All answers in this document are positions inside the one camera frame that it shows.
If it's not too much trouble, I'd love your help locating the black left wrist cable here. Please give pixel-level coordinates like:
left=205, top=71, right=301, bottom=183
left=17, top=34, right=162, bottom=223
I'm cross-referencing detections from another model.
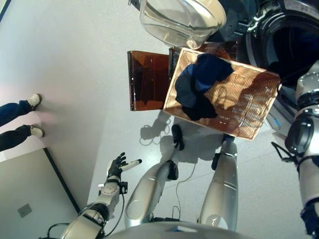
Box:
left=47, top=182, right=129, bottom=239

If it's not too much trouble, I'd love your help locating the grey robot torso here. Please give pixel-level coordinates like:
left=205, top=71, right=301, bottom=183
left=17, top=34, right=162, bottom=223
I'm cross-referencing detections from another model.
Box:
left=104, top=220, right=262, bottom=239

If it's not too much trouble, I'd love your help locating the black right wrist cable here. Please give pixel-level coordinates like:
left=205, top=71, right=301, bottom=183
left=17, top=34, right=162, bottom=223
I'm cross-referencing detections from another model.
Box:
left=271, top=141, right=304, bottom=165

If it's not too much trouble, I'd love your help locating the silver right robot leg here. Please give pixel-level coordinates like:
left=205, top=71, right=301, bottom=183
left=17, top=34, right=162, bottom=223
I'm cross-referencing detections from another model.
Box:
left=199, top=134, right=239, bottom=231

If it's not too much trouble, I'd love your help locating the blue garment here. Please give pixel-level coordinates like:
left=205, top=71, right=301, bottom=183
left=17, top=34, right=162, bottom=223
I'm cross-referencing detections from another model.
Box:
left=178, top=53, right=235, bottom=94

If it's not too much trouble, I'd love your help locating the dark grey washing machine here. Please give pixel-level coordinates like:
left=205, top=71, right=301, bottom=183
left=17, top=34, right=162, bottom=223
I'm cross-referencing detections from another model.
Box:
left=219, top=0, right=319, bottom=140

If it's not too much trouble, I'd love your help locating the dark trouser leg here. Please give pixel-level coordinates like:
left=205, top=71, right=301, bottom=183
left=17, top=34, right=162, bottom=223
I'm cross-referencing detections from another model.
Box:
left=0, top=99, right=33, bottom=127
left=0, top=124, right=33, bottom=152

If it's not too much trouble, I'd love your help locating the rectangular wicker laundry basket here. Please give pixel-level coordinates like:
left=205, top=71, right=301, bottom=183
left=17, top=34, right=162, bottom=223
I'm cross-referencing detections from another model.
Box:
left=162, top=47, right=283, bottom=142

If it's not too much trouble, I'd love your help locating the round washing machine door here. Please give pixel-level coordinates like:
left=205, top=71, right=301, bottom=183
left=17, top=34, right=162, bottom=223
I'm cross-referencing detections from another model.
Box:
left=128, top=0, right=240, bottom=50

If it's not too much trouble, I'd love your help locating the silver robot leg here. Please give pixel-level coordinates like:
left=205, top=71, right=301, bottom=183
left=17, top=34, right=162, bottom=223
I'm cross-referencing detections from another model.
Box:
left=124, top=124, right=185, bottom=230
left=199, top=134, right=239, bottom=231

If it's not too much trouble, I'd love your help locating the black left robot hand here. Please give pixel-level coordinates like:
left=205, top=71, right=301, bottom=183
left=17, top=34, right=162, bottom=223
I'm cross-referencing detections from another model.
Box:
left=107, top=152, right=143, bottom=180

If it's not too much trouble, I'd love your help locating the silver left robot leg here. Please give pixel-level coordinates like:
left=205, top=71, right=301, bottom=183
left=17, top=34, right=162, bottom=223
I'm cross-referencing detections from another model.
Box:
left=124, top=124, right=185, bottom=230

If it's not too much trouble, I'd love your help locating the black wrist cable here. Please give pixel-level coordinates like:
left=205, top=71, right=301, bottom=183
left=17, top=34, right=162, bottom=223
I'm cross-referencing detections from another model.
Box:
left=271, top=141, right=304, bottom=165
left=47, top=182, right=129, bottom=239

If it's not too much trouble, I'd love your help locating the grey wall socket plate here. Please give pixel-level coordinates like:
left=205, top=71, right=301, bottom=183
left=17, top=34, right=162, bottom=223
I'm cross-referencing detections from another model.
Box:
left=17, top=203, right=33, bottom=219

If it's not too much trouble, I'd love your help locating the white sneaker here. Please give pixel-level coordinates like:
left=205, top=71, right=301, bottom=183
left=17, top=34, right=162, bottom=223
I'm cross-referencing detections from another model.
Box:
left=26, top=93, right=42, bottom=108
left=30, top=125, right=46, bottom=138

